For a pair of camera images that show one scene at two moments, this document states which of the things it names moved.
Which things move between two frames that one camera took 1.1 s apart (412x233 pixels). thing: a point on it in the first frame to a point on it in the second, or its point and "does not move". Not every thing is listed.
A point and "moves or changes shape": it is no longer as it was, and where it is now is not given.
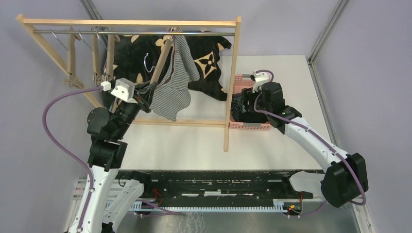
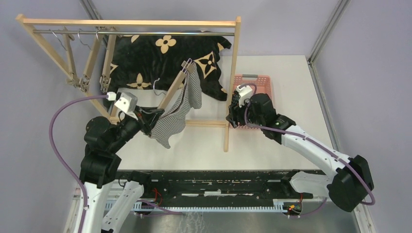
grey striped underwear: x=172 y=94 to x=173 y=122
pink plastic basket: x=241 y=81 does not move
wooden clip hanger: x=111 y=39 moves or changes shape
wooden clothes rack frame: x=65 y=68 does not move
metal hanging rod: x=133 y=32 does not move
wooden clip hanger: x=95 y=54 to x=84 y=81
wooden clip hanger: x=171 y=33 to x=177 y=87
